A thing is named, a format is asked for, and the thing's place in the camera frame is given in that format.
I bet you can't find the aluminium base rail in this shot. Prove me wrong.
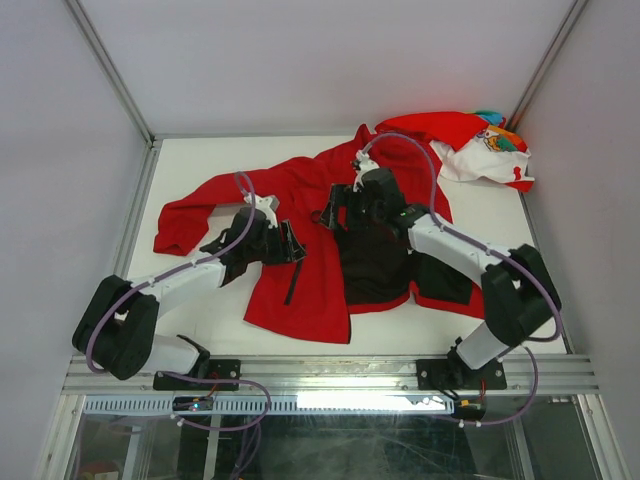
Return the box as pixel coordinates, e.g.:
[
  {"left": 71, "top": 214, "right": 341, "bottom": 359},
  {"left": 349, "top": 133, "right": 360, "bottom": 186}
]
[{"left": 62, "top": 354, "right": 600, "bottom": 396}]

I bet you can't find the aluminium corner post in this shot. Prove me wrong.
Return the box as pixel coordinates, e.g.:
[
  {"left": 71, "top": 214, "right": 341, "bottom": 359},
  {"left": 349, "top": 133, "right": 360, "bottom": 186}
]
[
  {"left": 506, "top": 0, "right": 591, "bottom": 132},
  {"left": 62, "top": 0, "right": 155, "bottom": 147}
]

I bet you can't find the left aluminium corner post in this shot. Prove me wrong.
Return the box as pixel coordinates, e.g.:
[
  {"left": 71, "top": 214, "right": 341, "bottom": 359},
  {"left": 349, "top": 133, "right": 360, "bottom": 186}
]
[{"left": 62, "top": 0, "right": 155, "bottom": 147}]

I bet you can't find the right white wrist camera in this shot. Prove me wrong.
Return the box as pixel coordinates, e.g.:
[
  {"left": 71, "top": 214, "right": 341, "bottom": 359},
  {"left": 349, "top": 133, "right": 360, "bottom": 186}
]
[{"left": 352, "top": 150, "right": 380, "bottom": 192}]

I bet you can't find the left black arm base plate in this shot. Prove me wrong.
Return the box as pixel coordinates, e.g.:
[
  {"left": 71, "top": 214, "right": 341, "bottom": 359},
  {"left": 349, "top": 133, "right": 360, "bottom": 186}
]
[{"left": 152, "top": 358, "right": 242, "bottom": 393}]

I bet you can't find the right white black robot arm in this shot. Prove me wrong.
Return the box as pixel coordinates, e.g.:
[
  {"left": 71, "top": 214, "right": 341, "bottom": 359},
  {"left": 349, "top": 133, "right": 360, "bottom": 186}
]
[{"left": 319, "top": 165, "right": 562, "bottom": 390}]

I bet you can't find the slotted grey cable duct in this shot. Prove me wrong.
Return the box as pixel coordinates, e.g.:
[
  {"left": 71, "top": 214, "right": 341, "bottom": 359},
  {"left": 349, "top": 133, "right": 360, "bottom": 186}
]
[{"left": 84, "top": 392, "right": 454, "bottom": 416}]

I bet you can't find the red zip jacket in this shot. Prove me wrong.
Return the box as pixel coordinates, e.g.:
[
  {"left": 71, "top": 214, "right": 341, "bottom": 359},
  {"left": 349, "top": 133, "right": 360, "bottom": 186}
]
[{"left": 152, "top": 123, "right": 484, "bottom": 346}]

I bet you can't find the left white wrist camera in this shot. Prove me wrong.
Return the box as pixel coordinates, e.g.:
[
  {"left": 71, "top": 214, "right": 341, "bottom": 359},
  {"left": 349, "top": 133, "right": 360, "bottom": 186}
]
[{"left": 244, "top": 194, "right": 279, "bottom": 229}]

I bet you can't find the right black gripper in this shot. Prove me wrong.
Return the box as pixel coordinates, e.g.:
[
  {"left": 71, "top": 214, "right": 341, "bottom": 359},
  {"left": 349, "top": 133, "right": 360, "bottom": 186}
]
[{"left": 317, "top": 184, "right": 383, "bottom": 230}]

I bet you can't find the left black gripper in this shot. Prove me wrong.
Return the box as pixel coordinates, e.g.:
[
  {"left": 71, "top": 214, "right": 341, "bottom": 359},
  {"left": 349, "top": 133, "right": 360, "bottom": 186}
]
[{"left": 246, "top": 220, "right": 306, "bottom": 266}]

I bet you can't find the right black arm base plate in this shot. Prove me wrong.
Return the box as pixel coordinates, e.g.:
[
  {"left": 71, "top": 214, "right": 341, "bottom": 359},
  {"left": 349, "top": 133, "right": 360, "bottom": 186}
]
[{"left": 415, "top": 358, "right": 507, "bottom": 391}]

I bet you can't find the right aluminium corner post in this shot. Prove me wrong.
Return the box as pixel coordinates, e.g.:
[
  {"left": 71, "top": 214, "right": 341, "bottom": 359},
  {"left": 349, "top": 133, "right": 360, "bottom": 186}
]
[{"left": 506, "top": 0, "right": 591, "bottom": 132}]

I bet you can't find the red white printed garment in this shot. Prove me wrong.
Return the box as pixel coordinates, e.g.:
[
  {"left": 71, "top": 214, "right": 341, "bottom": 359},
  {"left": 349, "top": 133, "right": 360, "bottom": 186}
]
[{"left": 375, "top": 111, "right": 535, "bottom": 193}]

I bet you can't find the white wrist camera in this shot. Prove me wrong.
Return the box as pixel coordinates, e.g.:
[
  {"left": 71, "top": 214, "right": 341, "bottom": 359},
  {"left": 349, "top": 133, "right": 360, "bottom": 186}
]
[
  {"left": 352, "top": 150, "right": 380, "bottom": 192},
  {"left": 244, "top": 194, "right": 279, "bottom": 229}
]

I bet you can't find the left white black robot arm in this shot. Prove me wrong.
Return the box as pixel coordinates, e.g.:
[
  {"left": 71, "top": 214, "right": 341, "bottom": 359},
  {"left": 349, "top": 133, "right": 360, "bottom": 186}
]
[{"left": 72, "top": 207, "right": 306, "bottom": 389}]

